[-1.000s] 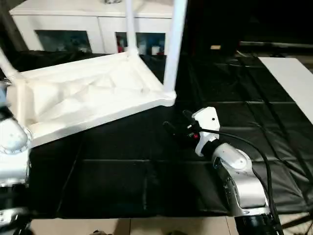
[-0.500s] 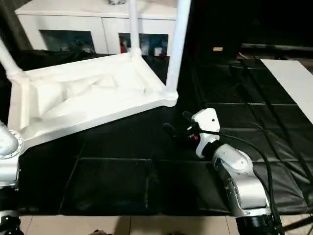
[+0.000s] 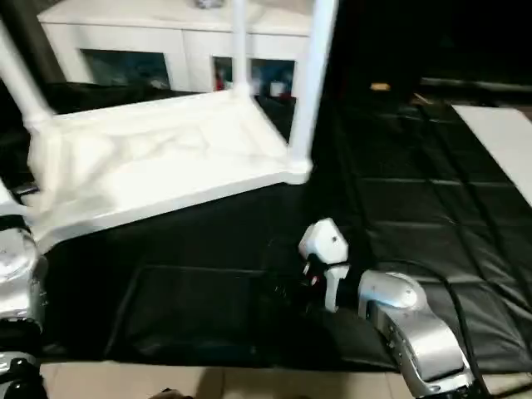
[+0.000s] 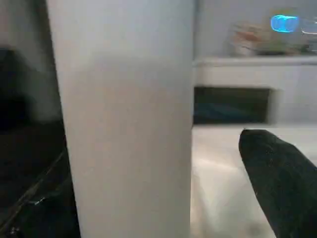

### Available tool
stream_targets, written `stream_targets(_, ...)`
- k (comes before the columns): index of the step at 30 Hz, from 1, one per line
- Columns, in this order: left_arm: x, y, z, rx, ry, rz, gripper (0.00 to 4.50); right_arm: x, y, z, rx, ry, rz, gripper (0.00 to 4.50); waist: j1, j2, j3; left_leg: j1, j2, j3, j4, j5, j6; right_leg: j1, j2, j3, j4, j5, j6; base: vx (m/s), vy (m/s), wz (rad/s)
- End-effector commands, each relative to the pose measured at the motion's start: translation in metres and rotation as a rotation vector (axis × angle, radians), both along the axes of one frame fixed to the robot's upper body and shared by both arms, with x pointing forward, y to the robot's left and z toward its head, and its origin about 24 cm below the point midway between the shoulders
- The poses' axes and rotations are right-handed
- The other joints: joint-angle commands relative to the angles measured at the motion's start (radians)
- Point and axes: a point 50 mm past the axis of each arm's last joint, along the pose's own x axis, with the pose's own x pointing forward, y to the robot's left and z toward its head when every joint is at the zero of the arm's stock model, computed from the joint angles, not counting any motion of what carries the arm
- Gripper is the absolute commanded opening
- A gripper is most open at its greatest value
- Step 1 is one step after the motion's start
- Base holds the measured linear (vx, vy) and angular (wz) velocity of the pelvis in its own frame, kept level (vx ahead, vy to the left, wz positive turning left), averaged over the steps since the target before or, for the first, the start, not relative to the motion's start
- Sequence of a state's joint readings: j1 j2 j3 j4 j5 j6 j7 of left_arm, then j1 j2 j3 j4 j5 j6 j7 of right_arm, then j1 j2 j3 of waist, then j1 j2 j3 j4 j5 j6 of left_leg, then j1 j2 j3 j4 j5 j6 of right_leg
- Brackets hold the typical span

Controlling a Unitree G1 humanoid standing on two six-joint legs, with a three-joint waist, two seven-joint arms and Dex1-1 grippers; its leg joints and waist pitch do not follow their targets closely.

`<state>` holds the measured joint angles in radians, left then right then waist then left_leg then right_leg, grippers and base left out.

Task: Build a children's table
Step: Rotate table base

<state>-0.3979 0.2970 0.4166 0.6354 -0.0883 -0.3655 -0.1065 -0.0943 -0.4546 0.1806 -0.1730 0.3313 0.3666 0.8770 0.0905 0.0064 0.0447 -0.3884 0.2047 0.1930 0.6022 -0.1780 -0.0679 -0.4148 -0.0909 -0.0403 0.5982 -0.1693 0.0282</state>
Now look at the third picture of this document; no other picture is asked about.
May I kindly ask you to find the white plastic table top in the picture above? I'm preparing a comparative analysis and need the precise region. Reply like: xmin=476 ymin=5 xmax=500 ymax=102
xmin=27 ymin=89 xmax=316 ymax=247

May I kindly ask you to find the white plastic table leg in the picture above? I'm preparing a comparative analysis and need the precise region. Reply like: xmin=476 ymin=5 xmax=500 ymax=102
xmin=230 ymin=0 xmax=254 ymax=100
xmin=288 ymin=0 xmax=340 ymax=168
xmin=0 ymin=181 xmax=30 ymax=234
xmin=0 ymin=20 xmax=56 ymax=131

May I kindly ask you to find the black mat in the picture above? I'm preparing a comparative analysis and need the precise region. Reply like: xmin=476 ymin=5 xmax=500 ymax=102
xmin=0 ymin=78 xmax=532 ymax=371

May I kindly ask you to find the white flat board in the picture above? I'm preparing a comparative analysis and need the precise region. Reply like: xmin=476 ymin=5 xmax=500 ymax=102
xmin=451 ymin=103 xmax=532 ymax=209

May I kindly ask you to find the black side table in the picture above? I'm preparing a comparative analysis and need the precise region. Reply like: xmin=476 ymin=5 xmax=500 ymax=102
xmin=415 ymin=76 xmax=532 ymax=106

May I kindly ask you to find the white cabinet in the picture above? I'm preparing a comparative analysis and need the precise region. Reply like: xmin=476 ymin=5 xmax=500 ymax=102
xmin=37 ymin=0 xmax=330 ymax=95

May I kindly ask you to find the grey curtain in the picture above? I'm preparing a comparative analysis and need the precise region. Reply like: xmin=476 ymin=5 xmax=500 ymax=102
xmin=0 ymin=0 xmax=68 ymax=83

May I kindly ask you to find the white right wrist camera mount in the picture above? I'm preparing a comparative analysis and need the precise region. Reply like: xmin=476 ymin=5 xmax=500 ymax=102
xmin=297 ymin=217 xmax=351 ymax=313

